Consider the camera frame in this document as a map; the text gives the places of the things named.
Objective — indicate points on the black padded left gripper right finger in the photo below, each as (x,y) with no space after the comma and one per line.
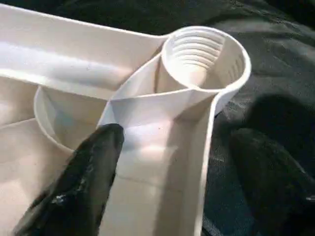
(270,184)

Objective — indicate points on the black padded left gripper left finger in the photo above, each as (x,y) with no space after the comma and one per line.
(73,184)

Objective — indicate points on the white plastic table top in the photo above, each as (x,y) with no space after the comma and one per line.
(152,147)

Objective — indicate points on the black work mat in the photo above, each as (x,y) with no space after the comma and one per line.
(283,49)

